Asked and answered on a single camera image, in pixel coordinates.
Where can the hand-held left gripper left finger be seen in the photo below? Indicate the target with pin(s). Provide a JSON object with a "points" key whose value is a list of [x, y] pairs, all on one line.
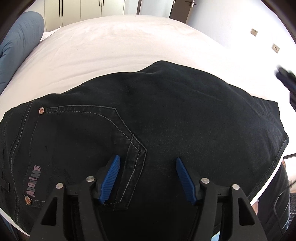
{"points": [[110, 179]]}

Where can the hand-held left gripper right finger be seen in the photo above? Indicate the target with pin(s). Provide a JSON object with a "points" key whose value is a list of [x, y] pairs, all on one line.
{"points": [[185, 180]]}

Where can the black denim pants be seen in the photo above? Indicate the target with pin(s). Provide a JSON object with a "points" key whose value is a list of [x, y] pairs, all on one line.
{"points": [[175, 120]]}

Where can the person's dark shorts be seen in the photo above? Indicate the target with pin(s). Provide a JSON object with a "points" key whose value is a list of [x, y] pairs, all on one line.
{"points": [[275, 204]]}

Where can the dark wooden door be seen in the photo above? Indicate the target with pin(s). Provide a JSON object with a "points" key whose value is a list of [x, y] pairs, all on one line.
{"points": [[181, 10]]}

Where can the white bed sheet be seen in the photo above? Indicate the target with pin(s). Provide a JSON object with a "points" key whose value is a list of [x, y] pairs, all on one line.
{"points": [[129, 44]]}

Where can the blue pillow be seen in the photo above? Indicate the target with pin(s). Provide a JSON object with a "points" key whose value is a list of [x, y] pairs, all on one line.
{"points": [[17, 48]]}

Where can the white wardrobe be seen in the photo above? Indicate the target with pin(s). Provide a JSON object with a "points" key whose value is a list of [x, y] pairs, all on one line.
{"points": [[83, 10]]}

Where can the wall socket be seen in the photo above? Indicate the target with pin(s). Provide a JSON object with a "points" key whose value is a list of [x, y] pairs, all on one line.
{"points": [[275, 48], [254, 31]]}

